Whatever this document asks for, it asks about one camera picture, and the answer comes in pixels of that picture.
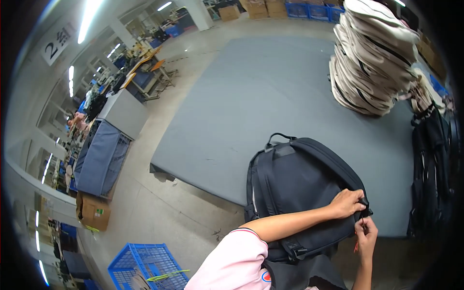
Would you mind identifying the gray fabric cart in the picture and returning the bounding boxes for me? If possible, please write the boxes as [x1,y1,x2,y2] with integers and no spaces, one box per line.
[74,119,132,198]

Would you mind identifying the red string tag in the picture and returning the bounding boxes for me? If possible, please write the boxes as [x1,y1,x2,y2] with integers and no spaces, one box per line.
[353,217,365,254]

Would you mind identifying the gray metal cabinet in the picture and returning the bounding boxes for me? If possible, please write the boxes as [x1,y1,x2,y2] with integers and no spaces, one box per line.
[97,88,149,141]

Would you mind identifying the stack of beige bags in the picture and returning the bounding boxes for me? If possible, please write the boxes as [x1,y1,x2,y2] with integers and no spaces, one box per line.
[328,0,422,117]

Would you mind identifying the black backpack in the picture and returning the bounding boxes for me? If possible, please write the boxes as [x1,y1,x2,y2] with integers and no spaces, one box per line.
[244,132,373,264]

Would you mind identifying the row of cardboard boxes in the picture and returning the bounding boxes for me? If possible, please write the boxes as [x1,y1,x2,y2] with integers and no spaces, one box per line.
[218,0,288,22]

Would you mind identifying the pink fabric pile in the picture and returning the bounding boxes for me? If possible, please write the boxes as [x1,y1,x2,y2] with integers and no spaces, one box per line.
[67,112,90,141]

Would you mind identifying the person's left hand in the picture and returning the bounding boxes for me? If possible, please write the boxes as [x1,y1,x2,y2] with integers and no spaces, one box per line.
[328,188,369,220]

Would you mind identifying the pile of black backpacks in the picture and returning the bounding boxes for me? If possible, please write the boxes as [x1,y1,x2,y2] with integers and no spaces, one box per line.
[406,104,462,240]

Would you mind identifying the yellow-green strap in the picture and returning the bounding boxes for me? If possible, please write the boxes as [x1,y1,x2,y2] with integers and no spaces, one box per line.
[146,269,190,282]

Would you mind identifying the ceiling light tube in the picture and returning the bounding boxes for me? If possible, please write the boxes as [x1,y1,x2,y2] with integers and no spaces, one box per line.
[77,0,104,45]

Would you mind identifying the person's right hand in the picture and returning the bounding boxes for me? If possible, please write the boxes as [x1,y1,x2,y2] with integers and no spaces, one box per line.
[354,216,378,264]

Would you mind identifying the row of blue crates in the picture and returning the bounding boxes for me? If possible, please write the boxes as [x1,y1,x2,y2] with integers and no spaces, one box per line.
[285,1,345,24]

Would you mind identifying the stack of cardboard boxes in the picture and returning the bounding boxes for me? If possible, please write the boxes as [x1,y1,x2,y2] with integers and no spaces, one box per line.
[416,30,448,81]

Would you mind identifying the orange-topped work tables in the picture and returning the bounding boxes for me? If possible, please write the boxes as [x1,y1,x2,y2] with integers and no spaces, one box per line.
[119,46,179,103]

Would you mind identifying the brown cardboard box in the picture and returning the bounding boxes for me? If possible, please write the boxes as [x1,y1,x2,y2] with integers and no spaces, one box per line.
[75,191,112,232]

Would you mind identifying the person's body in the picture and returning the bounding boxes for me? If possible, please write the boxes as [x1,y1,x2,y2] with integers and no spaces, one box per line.
[184,227,349,290]

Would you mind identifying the gray table mat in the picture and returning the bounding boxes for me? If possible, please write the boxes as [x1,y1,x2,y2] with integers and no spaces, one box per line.
[149,36,417,238]

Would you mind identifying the blue plastic crate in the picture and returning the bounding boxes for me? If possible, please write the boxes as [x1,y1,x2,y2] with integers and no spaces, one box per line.
[107,242,190,290]

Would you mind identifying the white hanging sign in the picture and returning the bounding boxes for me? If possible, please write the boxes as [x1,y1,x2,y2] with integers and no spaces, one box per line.
[40,22,77,67]

